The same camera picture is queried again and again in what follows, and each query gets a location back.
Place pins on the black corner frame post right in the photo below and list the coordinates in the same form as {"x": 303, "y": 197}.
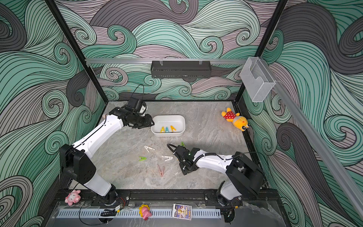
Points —
{"x": 271, "y": 26}

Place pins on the white plastic storage box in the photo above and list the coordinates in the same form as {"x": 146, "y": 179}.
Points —
{"x": 177, "y": 121}

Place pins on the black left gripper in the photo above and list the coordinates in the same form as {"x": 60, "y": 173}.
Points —
{"x": 148, "y": 123}

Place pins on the aluminium rail back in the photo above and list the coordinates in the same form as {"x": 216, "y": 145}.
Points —
{"x": 150, "y": 60}

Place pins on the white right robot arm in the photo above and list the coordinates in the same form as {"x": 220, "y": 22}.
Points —
{"x": 245, "y": 178}

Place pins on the black wall tray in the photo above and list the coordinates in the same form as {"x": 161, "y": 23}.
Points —
{"x": 181, "y": 70}

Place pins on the aluminium rail right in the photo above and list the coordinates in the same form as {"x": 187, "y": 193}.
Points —
{"x": 318, "y": 99}

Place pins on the pink clothespin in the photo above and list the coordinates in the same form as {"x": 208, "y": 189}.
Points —
{"x": 161, "y": 170}

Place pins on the pink pig plush toy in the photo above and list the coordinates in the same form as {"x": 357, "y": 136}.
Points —
{"x": 73, "y": 197}

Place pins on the clear plastic wall bin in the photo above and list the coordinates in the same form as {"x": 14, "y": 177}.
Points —
{"x": 257, "y": 78}

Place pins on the black corner frame post left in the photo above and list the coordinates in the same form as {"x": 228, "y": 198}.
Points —
{"x": 67, "y": 32}

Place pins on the aluminium rail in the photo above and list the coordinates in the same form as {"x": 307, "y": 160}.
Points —
{"x": 318, "y": 99}
{"x": 150, "y": 60}

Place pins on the playing card box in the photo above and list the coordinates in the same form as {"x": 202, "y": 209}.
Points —
{"x": 181, "y": 211}

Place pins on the yellow plush bear toy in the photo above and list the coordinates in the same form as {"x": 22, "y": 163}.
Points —
{"x": 236, "y": 119}

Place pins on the black corner frame post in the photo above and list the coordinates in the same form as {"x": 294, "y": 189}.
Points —
{"x": 67, "y": 32}
{"x": 271, "y": 26}

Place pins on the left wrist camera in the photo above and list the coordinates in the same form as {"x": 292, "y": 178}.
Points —
{"x": 137, "y": 106}

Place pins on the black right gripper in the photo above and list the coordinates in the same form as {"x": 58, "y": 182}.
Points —
{"x": 183, "y": 170}

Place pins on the white slotted cable duct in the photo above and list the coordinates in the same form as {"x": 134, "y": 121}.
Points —
{"x": 134, "y": 213}

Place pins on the pink yellow plush toy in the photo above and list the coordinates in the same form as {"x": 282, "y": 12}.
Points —
{"x": 144, "y": 211}

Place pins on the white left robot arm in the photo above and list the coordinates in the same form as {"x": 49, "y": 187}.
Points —
{"x": 75, "y": 159}

